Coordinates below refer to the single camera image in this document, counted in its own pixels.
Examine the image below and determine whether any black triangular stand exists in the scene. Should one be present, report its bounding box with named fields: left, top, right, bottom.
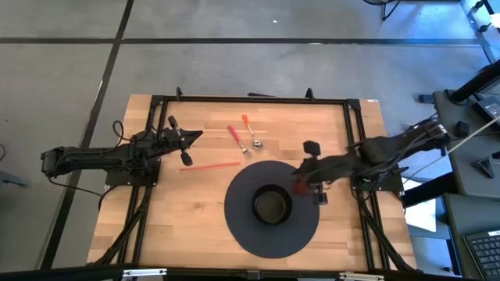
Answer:
left=475, top=155, right=495, bottom=180

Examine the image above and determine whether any black rig crossbar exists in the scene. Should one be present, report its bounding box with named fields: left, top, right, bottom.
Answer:
left=0, top=264, right=500, bottom=281

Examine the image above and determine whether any white rod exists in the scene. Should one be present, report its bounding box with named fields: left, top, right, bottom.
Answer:
left=412, top=116, right=500, bottom=181

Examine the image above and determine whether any black metal table frame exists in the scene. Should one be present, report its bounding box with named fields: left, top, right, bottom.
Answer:
left=87, top=86, right=417, bottom=274

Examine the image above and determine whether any black power adapter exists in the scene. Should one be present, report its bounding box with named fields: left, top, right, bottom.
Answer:
left=471, top=94, right=500, bottom=120

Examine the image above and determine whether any black bowl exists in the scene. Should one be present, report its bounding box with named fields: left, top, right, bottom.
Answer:
left=251, top=184, right=294, bottom=226

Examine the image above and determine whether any red faceted plastic tumbler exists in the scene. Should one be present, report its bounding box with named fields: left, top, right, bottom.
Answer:
left=293, top=177, right=313, bottom=197

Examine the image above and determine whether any black diagonal post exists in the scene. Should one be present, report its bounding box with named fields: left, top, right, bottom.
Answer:
left=450, top=59, right=500, bottom=104

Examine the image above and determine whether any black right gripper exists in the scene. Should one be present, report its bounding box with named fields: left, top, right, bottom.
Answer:
left=291, top=140, right=334, bottom=206

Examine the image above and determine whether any fork with pink-red handle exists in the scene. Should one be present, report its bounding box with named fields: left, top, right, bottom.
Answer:
left=227, top=124, right=254, bottom=160

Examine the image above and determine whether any silver metal bracket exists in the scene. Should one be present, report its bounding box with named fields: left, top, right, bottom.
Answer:
left=121, top=267, right=168, bottom=279
left=338, top=271, right=386, bottom=281

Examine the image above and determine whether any spoon with orange handle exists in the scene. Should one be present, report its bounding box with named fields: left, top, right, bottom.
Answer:
left=241, top=113, right=264, bottom=151

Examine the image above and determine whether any red drinking straw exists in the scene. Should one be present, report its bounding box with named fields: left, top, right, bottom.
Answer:
left=178, top=162, right=241, bottom=173

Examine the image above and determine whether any black keyboard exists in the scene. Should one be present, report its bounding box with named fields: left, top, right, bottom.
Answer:
left=463, top=229, right=500, bottom=280

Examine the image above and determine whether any grey side desk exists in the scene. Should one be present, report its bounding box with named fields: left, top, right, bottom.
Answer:
left=432, top=89, right=500, bottom=200
left=442, top=192, right=500, bottom=281

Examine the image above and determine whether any black cable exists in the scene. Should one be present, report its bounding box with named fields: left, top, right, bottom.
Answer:
left=48, top=176, right=107, bottom=208

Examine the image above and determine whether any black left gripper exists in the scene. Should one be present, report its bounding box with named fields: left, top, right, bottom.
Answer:
left=157, top=115, right=204, bottom=167

